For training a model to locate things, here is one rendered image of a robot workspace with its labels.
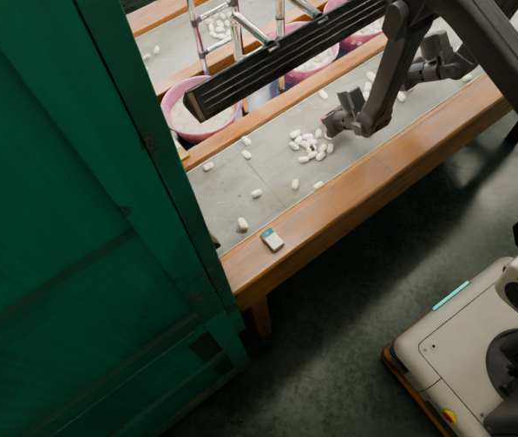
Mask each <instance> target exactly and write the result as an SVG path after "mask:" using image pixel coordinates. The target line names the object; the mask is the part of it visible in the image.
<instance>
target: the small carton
mask: <svg viewBox="0 0 518 437"><path fill-rule="evenodd" d="M260 237H261V238H262V239H263V240H264V241H265V242H266V244H267V245H268V246H269V247H270V248H271V250H272V251H273V252H275V251H277V250H278V249H280V248H281V247H283V246H284V241H283V240H282V239H281V238H280V237H279V236H278V234H277V233H276V232H275V231H274V230H273V229H272V228H271V227H269V228H268V229H266V230H265V231H264V232H262V233H260Z"/></svg>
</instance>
